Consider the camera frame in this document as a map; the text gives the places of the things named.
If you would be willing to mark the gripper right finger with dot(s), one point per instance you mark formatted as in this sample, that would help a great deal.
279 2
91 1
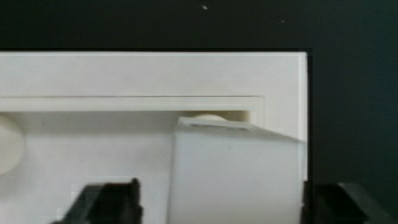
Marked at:
340 204

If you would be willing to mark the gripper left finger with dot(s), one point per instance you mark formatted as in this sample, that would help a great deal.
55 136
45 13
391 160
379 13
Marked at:
107 205

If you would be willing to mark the white table leg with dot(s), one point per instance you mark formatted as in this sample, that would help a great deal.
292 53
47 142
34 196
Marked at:
239 173

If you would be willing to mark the white square tabletop tray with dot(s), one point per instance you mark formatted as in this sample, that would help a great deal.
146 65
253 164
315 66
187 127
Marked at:
91 105

